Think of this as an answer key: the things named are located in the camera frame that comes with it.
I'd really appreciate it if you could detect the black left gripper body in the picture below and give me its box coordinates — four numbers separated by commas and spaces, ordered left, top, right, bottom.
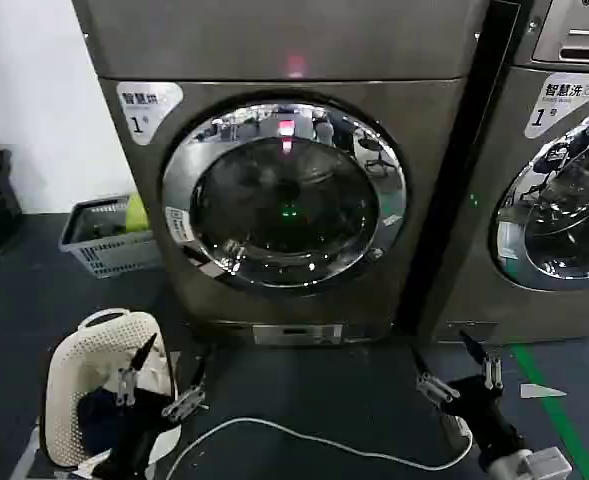
93, 390, 182, 480

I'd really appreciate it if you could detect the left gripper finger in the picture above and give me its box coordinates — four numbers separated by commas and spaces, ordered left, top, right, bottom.
161, 347, 213, 424
115, 332, 158, 407

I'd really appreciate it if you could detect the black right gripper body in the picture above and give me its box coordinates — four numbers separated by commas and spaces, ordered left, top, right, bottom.
445, 373, 528, 470

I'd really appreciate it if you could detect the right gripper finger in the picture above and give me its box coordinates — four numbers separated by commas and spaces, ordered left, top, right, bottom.
411, 347, 461, 402
458, 328, 504, 392

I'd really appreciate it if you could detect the dark blue garment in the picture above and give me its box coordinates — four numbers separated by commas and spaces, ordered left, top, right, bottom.
75, 385, 125, 451

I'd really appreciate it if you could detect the white perforated laundry basket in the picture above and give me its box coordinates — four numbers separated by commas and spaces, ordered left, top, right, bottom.
38, 307, 181, 467

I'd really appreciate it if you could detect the white paper arrow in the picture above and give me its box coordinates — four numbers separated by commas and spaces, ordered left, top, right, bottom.
519, 383, 568, 400

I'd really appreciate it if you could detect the green floor tape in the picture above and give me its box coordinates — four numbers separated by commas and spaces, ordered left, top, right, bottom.
511, 343, 589, 480

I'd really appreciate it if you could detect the grey plastic crate basket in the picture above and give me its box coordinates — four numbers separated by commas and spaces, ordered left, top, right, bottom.
58, 194, 163, 280

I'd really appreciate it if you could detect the yellow-green cloth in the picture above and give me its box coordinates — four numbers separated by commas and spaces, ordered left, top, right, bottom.
125, 192, 149, 233

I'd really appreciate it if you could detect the grey dryer with drawer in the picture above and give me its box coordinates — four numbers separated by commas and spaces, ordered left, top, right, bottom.
415, 0, 589, 347

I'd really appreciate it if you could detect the round glass dryer door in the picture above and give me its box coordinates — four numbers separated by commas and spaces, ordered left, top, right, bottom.
159, 91, 407, 302
487, 90, 589, 293

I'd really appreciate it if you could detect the grey dryer with red light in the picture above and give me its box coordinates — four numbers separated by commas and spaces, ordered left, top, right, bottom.
71, 0, 491, 348

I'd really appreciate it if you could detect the white cable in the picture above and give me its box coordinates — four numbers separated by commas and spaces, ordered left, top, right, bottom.
164, 416, 475, 480

